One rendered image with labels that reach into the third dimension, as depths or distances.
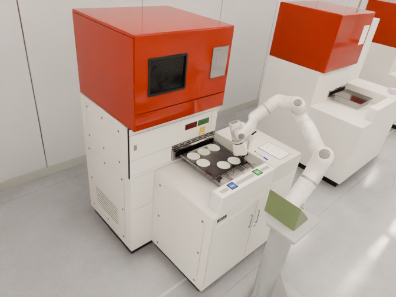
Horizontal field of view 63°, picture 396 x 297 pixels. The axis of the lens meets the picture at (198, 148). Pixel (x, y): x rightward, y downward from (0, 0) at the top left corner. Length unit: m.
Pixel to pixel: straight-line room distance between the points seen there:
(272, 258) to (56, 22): 2.66
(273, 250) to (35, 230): 2.05
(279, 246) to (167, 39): 1.49
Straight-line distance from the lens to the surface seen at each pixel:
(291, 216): 2.09
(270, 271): 2.49
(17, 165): 3.70
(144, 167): 2.33
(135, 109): 1.99
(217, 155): 2.50
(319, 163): 2.12
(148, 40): 1.90
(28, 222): 3.35
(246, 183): 2.16
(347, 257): 3.38
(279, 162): 2.45
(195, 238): 2.31
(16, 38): 3.24
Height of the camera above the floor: 2.24
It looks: 32 degrees down
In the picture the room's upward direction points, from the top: 7 degrees clockwise
